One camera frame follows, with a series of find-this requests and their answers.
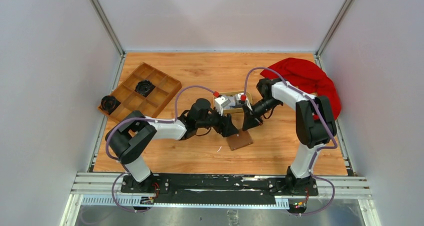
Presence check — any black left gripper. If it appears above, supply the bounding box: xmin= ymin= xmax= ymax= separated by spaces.
xmin=196 ymin=105 xmax=239 ymax=137

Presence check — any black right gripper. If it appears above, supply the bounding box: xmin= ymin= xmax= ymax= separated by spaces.
xmin=242 ymin=97 xmax=282 ymax=132

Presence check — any brown leather card holder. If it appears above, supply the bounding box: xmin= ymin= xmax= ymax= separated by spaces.
xmin=226 ymin=129 xmax=254 ymax=151

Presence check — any beige oval tray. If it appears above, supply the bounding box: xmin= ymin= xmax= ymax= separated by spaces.
xmin=221 ymin=90 xmax=243 ymax=114

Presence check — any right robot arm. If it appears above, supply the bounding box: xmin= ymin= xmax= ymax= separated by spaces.
xmin=237 ymin=78 xmax=337 ymax=195

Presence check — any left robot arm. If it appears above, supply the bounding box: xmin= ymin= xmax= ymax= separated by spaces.
xmin=105 ymin=98 xmax=239 ymax=193

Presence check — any red cloth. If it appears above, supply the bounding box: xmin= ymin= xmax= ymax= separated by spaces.
xmin=268 ymin=57 xmax=342 ymax=119

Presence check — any wooden compartment tray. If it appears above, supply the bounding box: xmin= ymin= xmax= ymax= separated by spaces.
xmin=97 ymin=62 xmax=182 ymax=123

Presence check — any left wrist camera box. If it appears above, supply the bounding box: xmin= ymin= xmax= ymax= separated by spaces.
xmin=213 ymin=95 xmax=231 ymax=116

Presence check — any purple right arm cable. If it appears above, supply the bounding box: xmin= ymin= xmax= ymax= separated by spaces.
xmin=243 ymin=67 xmax=339 ymax=217

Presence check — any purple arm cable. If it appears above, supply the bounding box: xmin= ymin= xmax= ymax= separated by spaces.
xmin=243 ymin=67 xmax=339 ymax=217
xmin=105 ymin=85 xmax=220 ymax=214

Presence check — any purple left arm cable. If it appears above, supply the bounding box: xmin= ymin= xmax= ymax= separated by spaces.
xmin=105 ymin=85 xmax=220 ymax=214

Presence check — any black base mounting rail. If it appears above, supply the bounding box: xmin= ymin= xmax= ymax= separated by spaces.
xmin=119 ymin=173 xmax=319 ymax=205

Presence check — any black coiled cable roll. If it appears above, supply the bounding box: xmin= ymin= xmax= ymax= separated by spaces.
xmin=100 ymin=95 xmax=121 ymax=115
xmin=134 ymin=80 xmax=156 ymax=98

